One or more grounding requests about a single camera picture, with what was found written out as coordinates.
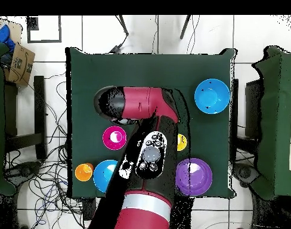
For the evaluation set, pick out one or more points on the crimson small bowl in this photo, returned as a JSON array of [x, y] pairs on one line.
[[114, 137]]

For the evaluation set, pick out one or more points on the yellow cup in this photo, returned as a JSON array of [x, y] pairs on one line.
[[182, 142]]

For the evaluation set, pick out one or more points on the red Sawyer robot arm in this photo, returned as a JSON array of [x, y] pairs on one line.
[[140, 102]]

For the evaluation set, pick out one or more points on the dark green tablecloth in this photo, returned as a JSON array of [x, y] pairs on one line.
[[136, 69]]

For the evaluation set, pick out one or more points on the large blue bowl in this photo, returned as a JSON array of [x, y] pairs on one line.
[[103, 175], [212, 96]]

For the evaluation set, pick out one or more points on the large purple bowl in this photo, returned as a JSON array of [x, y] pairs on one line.
[[198, 176]]

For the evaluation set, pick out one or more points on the orange cup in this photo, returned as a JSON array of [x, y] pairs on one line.
[[83, 172]]

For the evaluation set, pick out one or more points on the black power adapter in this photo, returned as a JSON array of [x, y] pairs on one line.
[[115, 49]]

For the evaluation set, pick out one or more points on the black power brick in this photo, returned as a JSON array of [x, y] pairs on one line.
[[89, 208]]

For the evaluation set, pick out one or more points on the black tripod leg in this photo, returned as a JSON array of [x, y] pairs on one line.
[[185, 26], [123, 25]]

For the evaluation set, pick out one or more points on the black equipment box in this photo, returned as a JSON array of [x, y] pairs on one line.
[[254, 107]]

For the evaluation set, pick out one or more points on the grey stand base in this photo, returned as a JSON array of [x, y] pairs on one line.
[[245, 173]]

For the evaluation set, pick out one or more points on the cardboard box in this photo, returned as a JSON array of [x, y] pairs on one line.
[[20, 64]]

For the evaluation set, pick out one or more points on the blue cloth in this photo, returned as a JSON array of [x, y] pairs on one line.
[[2, 35]]

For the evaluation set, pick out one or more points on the black bench frame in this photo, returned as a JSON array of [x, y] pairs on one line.
[[39, 107]]

